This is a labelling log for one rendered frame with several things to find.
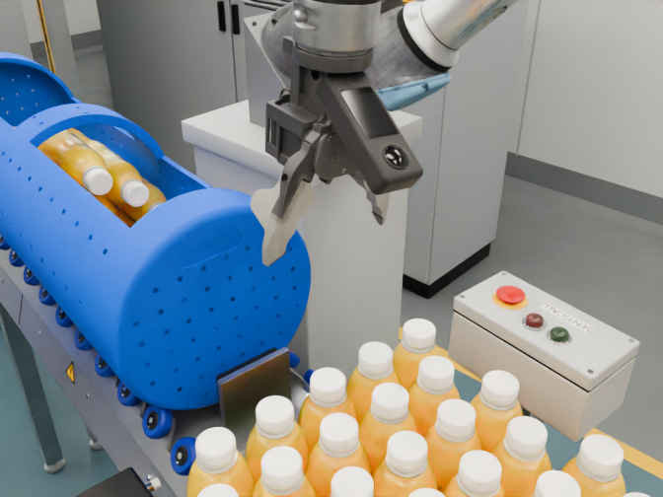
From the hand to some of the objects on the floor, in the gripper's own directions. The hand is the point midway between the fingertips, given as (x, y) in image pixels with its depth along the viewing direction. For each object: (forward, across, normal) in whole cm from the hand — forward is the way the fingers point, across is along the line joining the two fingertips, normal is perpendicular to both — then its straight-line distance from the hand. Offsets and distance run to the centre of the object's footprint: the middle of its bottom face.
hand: (331, 248), depth 70 cm
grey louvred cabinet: (+131, -146, -206) cm, 284 cm away
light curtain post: (+133, -33, -152) cm, 204 cm away
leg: (+132, +7, -107) cm, 170 cm away
